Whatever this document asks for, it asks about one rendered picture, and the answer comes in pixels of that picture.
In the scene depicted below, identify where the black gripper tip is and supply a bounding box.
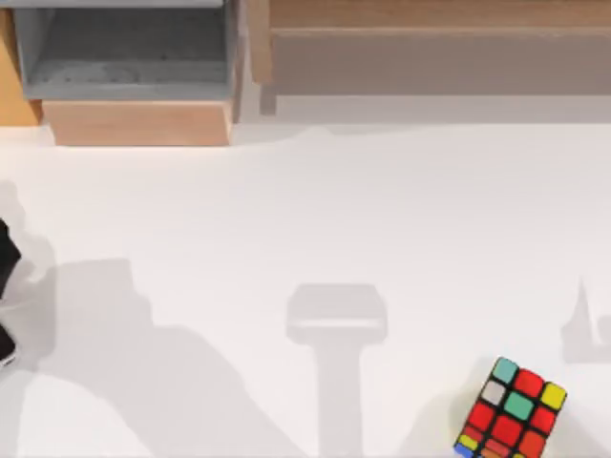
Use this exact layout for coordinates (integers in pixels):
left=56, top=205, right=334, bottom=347
left=0, top=219, right=23, bottom=367

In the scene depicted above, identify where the wooden cupboard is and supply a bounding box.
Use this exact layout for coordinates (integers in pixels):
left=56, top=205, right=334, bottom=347
left=0, top=8, right=45, bottom=128

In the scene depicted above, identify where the wooden open shelf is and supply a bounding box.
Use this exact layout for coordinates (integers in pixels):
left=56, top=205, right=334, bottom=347
left=246, top=0, right=611, bottom=116

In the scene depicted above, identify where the pale wooden drawer front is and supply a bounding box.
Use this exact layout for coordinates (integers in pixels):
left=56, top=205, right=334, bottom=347
left=41, top=98, right=235, bottom=147

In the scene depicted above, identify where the multicoloured puzzle cube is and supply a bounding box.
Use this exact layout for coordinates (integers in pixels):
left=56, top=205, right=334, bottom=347
left=453, top=356, right=569, bottom=458

